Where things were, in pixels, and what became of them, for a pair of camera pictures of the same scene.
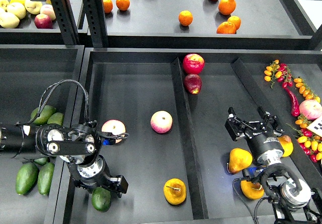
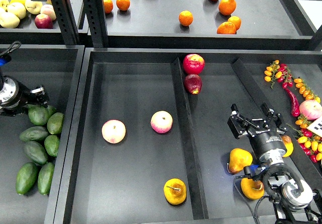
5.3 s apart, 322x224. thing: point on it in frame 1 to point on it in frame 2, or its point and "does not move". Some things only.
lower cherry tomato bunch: [310, 143] does not move
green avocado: [26, 177] does not move
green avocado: [101, 199] to [39, 114]
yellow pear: [174, 191] does not move
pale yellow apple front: [9, 20] does not move
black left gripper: [94, 173] to [14, 96]
